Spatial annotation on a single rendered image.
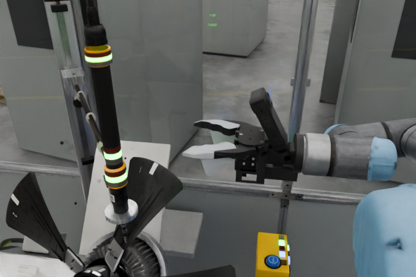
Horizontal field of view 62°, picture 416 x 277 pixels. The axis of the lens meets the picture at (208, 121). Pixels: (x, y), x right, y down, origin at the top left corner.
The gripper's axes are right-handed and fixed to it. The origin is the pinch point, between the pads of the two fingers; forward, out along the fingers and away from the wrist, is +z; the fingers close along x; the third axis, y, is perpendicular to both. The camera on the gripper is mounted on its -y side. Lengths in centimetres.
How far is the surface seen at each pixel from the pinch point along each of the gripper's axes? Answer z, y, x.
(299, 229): -35, 87, 70
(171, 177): 8.6, 21.8, 14.9
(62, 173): 78, 67, 70
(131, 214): 13.0, 19.7, -1.8
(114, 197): 16.0, 15.1, -2.1
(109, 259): 23.5, 42.4, 4.5
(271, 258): -20, 58, 25
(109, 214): 17.6, 19.7, -2.5
